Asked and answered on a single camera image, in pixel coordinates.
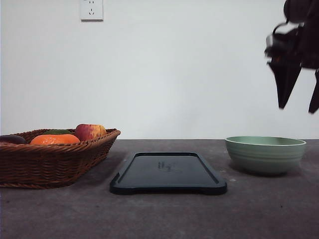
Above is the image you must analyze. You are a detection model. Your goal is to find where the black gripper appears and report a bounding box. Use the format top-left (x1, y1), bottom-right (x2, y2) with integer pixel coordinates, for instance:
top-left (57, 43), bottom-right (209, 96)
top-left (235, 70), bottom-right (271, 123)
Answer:
top-left (265, 22), bottom-right (319, 113)

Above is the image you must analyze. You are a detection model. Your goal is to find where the light green bowl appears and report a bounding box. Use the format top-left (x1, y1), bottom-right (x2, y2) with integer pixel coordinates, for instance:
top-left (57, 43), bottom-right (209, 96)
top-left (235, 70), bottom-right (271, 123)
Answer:
top-left (225, 136), bottom-right (306, 174)

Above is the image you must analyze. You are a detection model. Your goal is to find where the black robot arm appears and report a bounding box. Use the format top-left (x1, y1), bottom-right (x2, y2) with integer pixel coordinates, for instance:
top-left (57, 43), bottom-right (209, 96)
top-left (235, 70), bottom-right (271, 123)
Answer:
top-left (265, 0), bottom-right (319, 114)

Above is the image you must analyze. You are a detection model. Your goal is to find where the brown wicker basket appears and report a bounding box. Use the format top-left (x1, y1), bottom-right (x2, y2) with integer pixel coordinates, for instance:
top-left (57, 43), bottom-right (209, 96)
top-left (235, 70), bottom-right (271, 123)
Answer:
top-left (0, 128), bottom-right (121, 189)

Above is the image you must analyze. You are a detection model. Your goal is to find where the dark blue rectangular tray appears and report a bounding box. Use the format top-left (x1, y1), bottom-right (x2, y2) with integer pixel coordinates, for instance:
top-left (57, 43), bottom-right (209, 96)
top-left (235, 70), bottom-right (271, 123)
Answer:
top-left (110, 152), bottom-right (227, 195)

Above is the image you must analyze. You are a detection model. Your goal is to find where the red yellow apple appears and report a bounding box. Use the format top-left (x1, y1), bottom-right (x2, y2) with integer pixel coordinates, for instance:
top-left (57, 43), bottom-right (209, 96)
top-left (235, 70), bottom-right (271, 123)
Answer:
top-left (75, 123), bottom-right (106, 141)

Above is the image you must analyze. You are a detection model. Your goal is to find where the orange tangerine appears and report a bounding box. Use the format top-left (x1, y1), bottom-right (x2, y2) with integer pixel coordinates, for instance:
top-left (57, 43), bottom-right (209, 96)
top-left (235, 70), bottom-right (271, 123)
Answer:
top-left (30, 134), bottom-right (80, 145)

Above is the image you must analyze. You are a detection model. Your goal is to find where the green fruit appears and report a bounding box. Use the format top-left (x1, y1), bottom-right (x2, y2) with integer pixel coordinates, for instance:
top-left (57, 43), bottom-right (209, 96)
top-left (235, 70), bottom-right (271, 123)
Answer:
top-left (42, 129), bottom-right (74, 135)

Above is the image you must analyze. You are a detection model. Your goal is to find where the dark purple eggplant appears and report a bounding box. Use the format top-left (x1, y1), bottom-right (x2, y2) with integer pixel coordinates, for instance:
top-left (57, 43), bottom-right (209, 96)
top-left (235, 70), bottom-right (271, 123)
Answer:
top-left (0, 135), bottom-right (27, 144)

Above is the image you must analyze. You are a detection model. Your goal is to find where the white wall socket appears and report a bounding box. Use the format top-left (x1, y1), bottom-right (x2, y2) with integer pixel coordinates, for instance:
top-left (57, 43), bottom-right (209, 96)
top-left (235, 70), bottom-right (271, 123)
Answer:
top-left (80, 0), bottom-right (104, 24)

